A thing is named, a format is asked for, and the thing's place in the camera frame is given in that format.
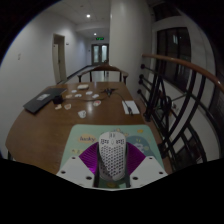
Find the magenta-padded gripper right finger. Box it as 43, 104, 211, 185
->
123, 142, 169, 188

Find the black cable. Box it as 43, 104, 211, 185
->
100, 87, 135, 116

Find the white perforated computer mouse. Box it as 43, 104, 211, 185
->
97, 130, 128, 182

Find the side door with frame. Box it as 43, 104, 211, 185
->
51, 33, 67, 85

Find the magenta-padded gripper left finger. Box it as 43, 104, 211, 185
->
55, 142, 101, 188

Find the dark framed window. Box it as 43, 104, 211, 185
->
155, 27, 193, 92

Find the small black box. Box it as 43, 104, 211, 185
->
52, 95, 64, 105

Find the black railing with wooden handrail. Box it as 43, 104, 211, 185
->
137, 53, 224, 172

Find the wooden armchair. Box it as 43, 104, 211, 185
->
77, 64, 130, 85

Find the white notepad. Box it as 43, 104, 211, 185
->
121, 99, 141, 116

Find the pale green printed mouse pad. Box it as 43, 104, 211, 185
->
59, 123, 166, 188

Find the closed black laptop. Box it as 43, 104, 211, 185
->
22, 87, 68, 115

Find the glass double door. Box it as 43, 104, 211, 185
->
91, 43, 110, 65

